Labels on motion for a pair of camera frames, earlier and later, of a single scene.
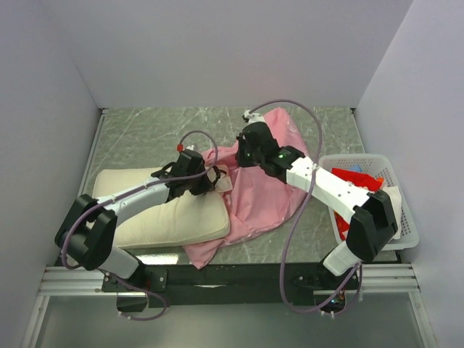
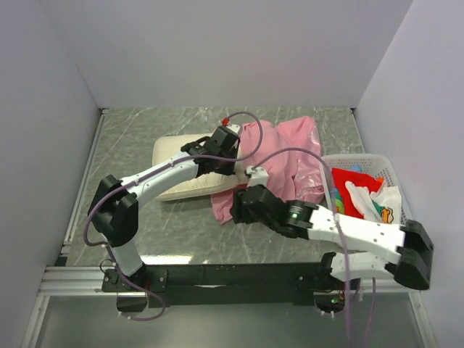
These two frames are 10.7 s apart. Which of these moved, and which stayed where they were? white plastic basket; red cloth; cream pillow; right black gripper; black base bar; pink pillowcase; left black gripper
Moved: cream pillow; left black gripper; pink pillowcase; right black gripper
Stayed: red cloth; white plastic basket; black base bar
